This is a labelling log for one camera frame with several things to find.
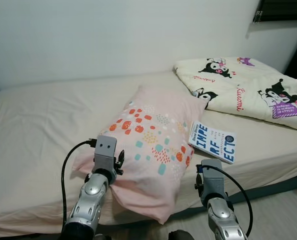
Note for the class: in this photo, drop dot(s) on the cream cartoon print blanket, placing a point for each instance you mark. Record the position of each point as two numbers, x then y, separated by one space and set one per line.
238 85

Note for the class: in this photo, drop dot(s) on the dark right robot leg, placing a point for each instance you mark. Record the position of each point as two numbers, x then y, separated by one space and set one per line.
177 235

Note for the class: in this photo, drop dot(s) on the bed with beige sheet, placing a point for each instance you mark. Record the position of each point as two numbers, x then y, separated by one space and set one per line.
38 125

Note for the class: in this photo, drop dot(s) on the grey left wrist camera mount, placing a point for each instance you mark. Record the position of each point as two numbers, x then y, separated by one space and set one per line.
106 150

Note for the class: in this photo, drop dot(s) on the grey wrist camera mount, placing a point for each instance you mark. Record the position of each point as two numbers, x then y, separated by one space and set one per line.
106 150
212 177

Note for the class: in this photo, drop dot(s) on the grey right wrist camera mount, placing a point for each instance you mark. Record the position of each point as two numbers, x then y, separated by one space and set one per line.
212 177

